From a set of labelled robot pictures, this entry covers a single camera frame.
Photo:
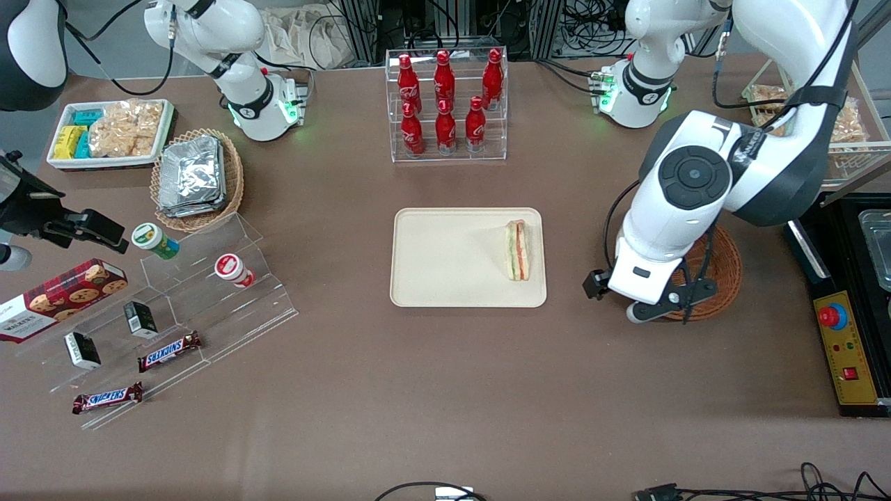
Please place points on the green lidded cup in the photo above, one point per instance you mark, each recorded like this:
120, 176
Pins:
153, 239

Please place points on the red cola bottle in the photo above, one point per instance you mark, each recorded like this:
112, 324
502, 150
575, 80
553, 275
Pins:
444, 80
408, 83
493, 78
413, 133
475, 127
446, 131

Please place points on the clear acrylic bottle rack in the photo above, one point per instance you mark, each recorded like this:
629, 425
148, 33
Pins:
459, 158

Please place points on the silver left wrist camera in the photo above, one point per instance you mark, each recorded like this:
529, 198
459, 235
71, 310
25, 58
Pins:
637, 313

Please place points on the aluminium frame rack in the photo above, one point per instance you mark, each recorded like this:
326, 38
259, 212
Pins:
362, 28

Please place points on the black and yellow control box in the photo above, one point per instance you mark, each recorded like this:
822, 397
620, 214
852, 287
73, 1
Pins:
846, 362

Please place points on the small black box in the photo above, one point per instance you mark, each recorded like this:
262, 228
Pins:
141, 319
82, 350

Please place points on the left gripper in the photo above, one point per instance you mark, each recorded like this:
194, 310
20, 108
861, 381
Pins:
595, 284

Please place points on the triangular sandwich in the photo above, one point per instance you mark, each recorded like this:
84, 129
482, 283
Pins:
517, 250

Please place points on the white cloth bag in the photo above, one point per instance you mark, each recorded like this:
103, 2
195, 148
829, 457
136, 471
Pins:
306, 35

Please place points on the small white adapter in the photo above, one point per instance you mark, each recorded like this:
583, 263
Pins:
454, 493

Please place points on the flat brown wicker basket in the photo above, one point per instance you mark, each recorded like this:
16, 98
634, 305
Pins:
727, 268

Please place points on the red lidded cup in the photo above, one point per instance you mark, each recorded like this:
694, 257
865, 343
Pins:
231, 268

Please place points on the wrapped crispy snack pack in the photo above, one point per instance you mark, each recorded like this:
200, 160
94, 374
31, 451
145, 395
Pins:
850, 125
769, 96

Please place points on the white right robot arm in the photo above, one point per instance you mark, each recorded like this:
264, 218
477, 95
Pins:
243, 90

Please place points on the clear plastic container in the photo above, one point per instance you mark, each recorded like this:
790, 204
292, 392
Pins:
878, 250

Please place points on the white rectangular snack tray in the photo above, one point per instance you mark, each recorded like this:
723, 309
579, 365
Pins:
62, 161

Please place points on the teal snack packet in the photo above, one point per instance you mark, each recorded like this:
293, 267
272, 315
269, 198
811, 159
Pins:
83, 147
88, 117

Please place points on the light wicker basket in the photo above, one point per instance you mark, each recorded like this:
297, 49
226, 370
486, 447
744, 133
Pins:
233, 184

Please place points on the red tartan cookie box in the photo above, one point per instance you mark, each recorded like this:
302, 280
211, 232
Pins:
66, 296

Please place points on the yellow snack packet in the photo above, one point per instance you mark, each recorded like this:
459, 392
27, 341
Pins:
67, 141

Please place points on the clear acrylic stepped stand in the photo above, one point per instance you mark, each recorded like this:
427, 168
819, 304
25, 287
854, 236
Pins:
264, 306
115, 362

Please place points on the brown Snickers bar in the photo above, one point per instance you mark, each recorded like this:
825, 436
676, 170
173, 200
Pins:
169, 351
108, 398

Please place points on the beige plastic tray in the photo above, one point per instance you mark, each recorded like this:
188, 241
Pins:
452, 257

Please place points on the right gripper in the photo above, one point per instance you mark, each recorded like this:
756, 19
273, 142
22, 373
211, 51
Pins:
28, 207

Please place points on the clear rice cracker bag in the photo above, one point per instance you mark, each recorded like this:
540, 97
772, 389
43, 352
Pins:
122, 142
136, 113

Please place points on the silver foil pack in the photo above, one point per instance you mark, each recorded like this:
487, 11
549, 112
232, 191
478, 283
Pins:
191, 209
191, 167

